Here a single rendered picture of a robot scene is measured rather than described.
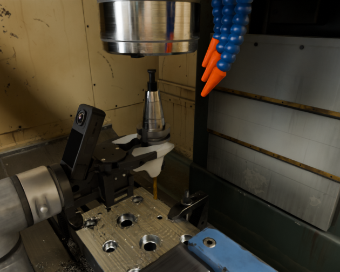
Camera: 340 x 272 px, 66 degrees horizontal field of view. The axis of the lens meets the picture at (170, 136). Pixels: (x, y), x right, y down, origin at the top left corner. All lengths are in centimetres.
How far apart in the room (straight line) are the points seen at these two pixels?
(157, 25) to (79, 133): 19
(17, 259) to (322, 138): 70
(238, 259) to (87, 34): 135
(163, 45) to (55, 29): 110
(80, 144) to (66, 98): 110
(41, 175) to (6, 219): 7
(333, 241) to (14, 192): 82
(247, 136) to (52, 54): 100
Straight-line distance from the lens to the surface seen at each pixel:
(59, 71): 146
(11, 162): 146
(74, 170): 41
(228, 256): 30
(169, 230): 67
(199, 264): 31
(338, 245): 94
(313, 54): 75
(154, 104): 46
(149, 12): 38
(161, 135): 46
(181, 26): 39
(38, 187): 40
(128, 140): 49
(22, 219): 40
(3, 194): 40
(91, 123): 40
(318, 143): 79
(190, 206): 70
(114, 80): 160
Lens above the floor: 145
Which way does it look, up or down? 24 degrees down
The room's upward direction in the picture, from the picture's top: straight up
